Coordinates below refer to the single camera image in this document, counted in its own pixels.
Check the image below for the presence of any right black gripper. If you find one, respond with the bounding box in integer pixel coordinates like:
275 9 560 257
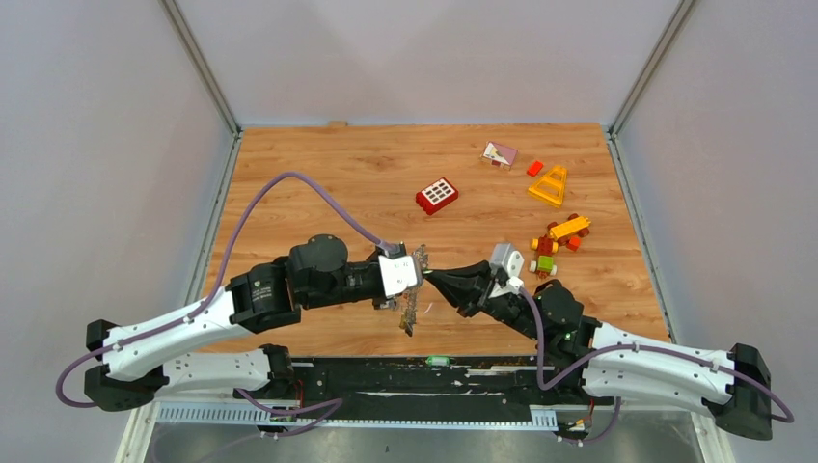
429 260 544 341

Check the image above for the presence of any large grey toothed keyring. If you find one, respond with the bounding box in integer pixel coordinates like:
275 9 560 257
399 244 428 337

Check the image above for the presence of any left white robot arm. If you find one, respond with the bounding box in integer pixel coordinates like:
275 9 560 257
83 234 418 412

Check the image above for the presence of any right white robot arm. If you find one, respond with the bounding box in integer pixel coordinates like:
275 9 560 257
423 261 775 441

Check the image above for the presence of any red green toy vehicle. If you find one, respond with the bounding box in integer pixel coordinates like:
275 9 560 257
529 235 559 279

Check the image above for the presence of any small green bubble level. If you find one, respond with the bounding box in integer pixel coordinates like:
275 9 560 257
425 356 451 367

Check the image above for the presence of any red window toy brick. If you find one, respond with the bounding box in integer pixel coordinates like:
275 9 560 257
415 177 459 216

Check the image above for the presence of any yellow orange toy car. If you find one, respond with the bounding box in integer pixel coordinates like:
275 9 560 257
546 213 591 246

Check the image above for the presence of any pink roof toy house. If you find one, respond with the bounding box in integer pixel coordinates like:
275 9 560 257
479 142 518 170

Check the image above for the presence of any small red toy brick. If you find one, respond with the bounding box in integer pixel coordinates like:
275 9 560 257
526 160 544 177

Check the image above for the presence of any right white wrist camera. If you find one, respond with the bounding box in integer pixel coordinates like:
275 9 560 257
489 243 525 298

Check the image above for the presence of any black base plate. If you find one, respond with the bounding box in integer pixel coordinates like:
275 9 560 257
250 356 614 422

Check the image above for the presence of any yellow triangular toy frame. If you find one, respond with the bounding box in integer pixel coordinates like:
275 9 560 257
527 165 568 208

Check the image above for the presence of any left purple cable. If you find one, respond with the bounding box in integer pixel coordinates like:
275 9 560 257
55 171 400 408

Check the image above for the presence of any grey slotted cable duct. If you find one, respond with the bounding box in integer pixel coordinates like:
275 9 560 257
156 402 559 430

